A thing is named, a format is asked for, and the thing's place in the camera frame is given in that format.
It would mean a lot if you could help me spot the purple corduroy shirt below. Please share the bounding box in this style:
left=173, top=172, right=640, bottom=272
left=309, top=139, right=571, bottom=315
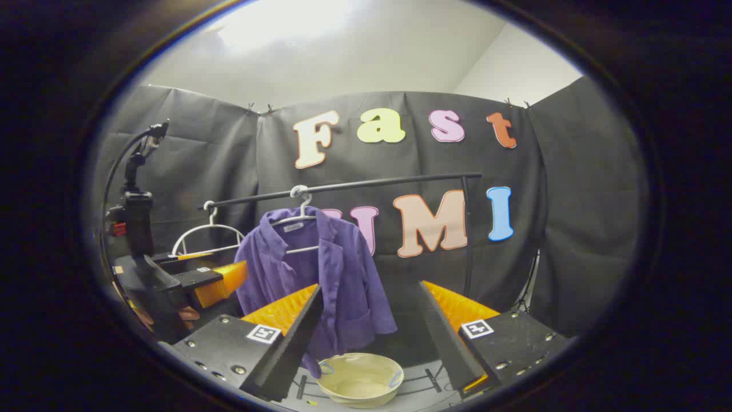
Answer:
left=234, top=206, right=398, bottom=378

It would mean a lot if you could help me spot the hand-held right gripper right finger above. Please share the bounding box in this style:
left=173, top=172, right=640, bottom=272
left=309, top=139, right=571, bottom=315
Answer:
left=419, top=280, right=570, bottom=400

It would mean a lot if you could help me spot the black camera stand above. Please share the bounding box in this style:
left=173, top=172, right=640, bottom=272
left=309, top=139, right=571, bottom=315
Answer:
left=100, top=119, right=170, bottom=258

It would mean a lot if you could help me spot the black tripod stand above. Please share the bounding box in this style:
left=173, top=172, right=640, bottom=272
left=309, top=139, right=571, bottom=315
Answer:
left=512, top=249, right=541, bottom=314

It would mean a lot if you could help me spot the black backdrop cloth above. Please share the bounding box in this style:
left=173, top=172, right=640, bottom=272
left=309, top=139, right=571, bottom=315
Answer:
left=94, top=77, right=647, bottom=338

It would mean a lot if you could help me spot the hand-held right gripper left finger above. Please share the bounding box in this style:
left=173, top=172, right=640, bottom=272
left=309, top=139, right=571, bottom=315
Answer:
left=172, top=283, right=324, bottom=402

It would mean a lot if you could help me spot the black clothes rack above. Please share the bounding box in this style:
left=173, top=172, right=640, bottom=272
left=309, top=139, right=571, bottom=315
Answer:
left=198, top=173, right=484, bottom=401

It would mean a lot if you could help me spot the white plastic hanger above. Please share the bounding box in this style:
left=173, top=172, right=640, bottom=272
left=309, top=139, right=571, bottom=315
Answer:
left=172, top=200, right=246, bottom=257

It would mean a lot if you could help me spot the white hanger with taped hook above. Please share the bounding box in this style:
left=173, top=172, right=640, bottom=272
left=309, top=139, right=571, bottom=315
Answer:
left=269, top=185, right=321, bottom=255

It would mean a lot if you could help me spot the beige laundry hamper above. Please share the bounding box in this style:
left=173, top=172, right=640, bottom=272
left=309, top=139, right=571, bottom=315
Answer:
left=316, top=352, right=405, bottom=409

